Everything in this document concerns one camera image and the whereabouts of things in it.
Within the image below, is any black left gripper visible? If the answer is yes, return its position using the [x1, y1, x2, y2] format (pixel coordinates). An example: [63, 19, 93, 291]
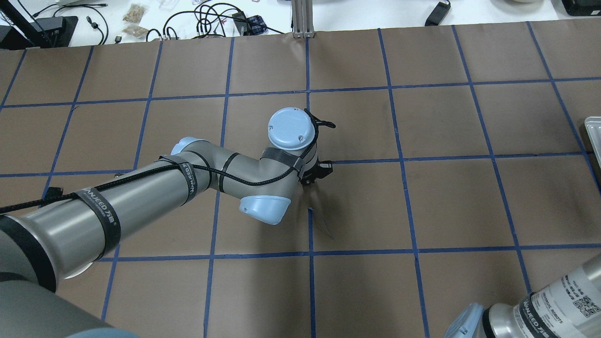
[299, 121, 336, 186]

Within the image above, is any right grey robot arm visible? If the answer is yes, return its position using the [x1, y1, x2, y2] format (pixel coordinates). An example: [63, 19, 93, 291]
[444, 255, 601, 338]

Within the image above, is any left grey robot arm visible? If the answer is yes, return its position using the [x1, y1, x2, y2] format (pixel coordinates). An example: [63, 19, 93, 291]
[0, 107, 335, 338]

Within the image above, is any black power adapter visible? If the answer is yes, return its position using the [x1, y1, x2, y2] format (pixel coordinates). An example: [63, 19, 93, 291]
[424, 0, 451, 26]

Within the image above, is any bag of small parts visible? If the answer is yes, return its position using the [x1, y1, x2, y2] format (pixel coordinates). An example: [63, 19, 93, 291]
[122, 3, 147, 24]
[122, 24, 149, 39]

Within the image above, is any black brake pad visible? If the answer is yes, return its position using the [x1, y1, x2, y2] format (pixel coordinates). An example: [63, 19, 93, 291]
[45, 186, 63, 198]

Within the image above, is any aluminium frame post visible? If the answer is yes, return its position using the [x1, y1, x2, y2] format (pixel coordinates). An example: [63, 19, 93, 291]
[291, 0, 315, 38]

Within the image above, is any black cable bundle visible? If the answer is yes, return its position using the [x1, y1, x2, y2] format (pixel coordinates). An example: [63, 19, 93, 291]
[146, 2, 285, 43]

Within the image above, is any black camera stand base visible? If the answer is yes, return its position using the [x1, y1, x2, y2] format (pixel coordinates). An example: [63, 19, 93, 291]
[0, 0, 79, 51]

